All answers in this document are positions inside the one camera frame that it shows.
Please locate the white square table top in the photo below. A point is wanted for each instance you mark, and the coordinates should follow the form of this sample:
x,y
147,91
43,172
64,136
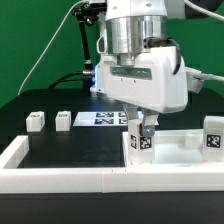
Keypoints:
x,y
175,151

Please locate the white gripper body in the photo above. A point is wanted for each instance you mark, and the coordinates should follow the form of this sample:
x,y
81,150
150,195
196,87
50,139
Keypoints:
x,y
151,83

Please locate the white U-shaped fence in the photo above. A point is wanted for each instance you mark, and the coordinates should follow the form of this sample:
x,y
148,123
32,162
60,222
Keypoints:
x,y
14,180

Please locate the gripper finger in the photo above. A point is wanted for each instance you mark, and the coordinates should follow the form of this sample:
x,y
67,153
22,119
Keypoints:
x,y
149,122
131,111

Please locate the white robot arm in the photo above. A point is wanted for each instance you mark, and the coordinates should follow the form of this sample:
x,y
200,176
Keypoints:
x,y
132,27

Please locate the white sheet with tags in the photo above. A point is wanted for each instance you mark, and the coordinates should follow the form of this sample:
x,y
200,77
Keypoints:
x,y
113,118

